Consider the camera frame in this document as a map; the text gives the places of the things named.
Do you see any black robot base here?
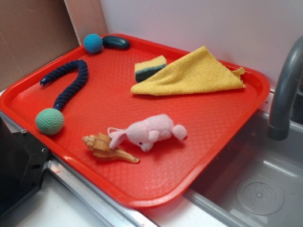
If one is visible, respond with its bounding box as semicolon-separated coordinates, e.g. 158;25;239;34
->
0;120;50;218

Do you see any blue knitted ball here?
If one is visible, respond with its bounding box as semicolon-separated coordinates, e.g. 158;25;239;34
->
83;34;103;53

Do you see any green knitted ball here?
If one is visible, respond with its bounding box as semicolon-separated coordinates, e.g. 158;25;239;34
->
35;108;64;135

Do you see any red plastic tray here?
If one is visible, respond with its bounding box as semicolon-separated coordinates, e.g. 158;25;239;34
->
0;36;270;208

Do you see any pink plush bunny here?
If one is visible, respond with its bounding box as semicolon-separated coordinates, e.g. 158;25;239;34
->
107;114;187;152

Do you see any yellow green sponge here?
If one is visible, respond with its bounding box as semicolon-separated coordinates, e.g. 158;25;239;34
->
134;55;167;83

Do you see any tan conch seashell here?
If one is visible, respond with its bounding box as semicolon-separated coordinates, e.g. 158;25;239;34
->
82;133;140;164

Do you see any yellow microfiber cloth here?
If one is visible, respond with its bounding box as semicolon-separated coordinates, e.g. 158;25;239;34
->
131;46;246;96

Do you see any dark teal oval soap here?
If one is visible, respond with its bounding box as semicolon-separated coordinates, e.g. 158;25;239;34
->
102;35;130;50

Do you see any grey plastic sink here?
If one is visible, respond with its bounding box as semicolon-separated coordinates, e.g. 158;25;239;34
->
184;93;303;227

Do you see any grey plastic faucet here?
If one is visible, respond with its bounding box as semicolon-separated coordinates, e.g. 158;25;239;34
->
267;37;303;140

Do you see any brown cardboard panel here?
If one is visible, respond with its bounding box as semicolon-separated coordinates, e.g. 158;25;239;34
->
0;0;107;90

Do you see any dark blue braided rope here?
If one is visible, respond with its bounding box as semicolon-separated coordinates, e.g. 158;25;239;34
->
39;59;89;112

